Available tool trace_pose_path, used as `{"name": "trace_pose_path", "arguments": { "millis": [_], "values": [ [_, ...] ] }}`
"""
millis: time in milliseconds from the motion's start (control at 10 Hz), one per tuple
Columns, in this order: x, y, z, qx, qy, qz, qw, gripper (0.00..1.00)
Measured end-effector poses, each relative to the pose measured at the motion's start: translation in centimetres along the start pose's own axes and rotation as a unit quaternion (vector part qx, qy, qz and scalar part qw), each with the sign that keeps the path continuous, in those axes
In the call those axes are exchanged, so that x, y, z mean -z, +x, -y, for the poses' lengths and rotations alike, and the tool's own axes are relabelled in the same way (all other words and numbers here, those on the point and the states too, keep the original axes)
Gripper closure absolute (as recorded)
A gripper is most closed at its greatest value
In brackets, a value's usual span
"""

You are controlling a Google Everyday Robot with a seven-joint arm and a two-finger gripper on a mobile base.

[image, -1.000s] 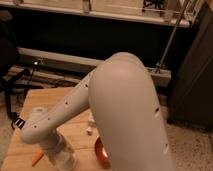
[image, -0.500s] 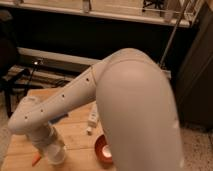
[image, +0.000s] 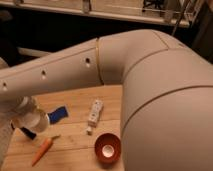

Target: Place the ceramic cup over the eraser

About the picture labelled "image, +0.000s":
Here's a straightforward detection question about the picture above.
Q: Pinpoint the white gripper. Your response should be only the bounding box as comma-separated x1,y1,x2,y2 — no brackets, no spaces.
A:
0,97,36,128

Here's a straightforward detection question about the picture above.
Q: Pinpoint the white ceramic cup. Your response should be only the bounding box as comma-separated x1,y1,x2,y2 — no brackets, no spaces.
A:
22,108,50,133

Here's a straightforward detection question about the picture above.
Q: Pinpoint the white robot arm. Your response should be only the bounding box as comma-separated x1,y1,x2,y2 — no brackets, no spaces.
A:
0,29,213,171

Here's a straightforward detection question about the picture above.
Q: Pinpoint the small white eraser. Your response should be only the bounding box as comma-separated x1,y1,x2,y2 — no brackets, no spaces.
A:
86,126,93,135

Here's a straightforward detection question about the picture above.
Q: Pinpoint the black stapler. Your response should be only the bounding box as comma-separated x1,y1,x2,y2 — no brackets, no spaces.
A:
20,127,37,140

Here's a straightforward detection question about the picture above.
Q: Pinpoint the blue sponge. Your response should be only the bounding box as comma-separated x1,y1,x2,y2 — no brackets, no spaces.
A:
48,106,68,124

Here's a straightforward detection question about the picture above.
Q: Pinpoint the orange carrot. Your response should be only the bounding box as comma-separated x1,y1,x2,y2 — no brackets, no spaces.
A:
31,135,59,166

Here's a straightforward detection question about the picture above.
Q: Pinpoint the white game remote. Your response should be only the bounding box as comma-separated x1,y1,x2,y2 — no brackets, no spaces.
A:
88,99,104,127

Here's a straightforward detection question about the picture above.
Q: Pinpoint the red bowl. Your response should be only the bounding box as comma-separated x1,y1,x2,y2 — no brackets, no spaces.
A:
95,133,121,164

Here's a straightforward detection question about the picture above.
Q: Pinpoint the white shelf board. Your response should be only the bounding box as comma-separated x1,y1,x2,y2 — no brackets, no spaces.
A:
0,0,180,26

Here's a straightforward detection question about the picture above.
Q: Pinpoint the metal pole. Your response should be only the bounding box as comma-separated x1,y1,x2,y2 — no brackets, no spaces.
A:
171,0,191,37

